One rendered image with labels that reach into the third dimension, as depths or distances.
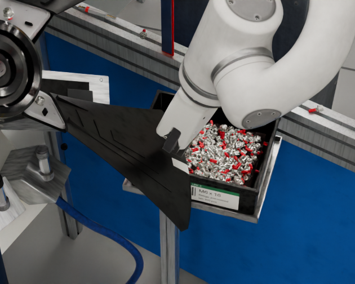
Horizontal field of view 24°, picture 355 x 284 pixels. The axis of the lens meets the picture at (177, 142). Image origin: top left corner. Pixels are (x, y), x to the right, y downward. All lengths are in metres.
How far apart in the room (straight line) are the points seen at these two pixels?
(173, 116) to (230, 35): 0.18
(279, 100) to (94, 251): 1.42
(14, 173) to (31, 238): 1.08
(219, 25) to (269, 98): 0.10
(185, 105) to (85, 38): 0.61
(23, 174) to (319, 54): 0.52
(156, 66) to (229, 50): 0.62
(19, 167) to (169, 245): 0.46
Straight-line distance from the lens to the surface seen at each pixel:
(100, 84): 1.25
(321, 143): 1.44
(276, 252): 1.80
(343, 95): 2.67
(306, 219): 1.65
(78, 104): 1.14
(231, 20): 0.91
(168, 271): 1.70
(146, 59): 1.54
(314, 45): 0.89
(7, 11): 1.08
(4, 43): 1.00
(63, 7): 1.08
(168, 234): 1.59
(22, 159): 1.25
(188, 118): 1.05
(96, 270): 2.23
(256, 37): 0.92
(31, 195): 1.26
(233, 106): 0.92
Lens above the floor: 1.90
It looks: 50 degrees down
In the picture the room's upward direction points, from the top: straight up
